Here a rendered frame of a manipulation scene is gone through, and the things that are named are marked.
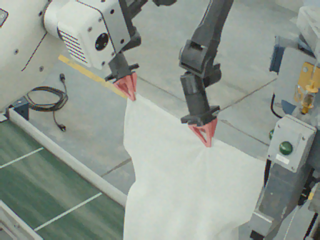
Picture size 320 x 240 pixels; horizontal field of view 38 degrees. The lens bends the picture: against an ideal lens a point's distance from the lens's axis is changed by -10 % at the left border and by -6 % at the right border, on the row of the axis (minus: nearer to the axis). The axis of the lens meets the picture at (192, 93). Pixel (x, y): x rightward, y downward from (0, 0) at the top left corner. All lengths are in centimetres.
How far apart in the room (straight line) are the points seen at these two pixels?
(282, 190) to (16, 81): 62
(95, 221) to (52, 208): 19
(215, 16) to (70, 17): 48
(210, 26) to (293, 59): 29
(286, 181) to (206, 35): 43
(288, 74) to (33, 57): 75
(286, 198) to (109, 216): 110
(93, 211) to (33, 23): 123
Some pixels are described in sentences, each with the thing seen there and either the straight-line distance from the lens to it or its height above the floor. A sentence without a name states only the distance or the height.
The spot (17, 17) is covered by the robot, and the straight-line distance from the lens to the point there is 99.
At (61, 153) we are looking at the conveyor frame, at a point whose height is 40.
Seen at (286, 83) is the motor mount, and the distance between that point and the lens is 145.
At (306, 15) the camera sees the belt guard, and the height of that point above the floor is 142.
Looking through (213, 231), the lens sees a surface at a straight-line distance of 143.
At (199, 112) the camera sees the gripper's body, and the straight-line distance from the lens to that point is 131.
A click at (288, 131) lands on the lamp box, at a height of 132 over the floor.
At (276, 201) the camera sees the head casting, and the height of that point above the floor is 112.
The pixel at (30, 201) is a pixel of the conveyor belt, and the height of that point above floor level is 38.
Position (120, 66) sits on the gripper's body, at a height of 114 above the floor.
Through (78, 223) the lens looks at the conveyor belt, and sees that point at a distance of 201.
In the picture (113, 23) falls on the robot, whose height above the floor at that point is 147.
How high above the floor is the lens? 179
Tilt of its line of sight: 27 degrees down
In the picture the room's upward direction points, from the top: 11 degrees clockwise
